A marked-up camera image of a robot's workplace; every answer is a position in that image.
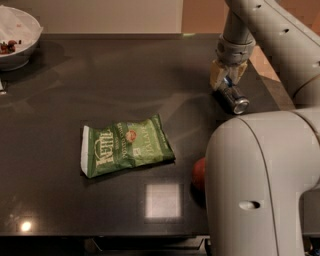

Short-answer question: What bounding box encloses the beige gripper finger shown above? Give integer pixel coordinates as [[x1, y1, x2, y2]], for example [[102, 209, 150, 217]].
[[231, 62, 248, 85], [210, 60, 228, 91]]

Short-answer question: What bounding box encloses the silver blue redbull can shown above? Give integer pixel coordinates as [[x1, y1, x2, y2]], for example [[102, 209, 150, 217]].
[[218, 76, 250, 115]]

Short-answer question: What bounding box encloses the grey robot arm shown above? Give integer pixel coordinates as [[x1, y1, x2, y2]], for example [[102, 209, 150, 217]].
[[205, 0, 320, 256]]

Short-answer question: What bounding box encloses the red apple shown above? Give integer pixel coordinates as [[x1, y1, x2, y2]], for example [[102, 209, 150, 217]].
[[192, 158, 205, 192]]

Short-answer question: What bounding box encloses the green Kettle chips bag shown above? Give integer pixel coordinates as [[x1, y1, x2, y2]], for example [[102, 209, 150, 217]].
[[80, 114, 175, 178]]

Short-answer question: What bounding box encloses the white bowl with snacks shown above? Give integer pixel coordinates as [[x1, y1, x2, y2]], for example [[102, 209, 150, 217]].
[[0, 5, 43, 71]]

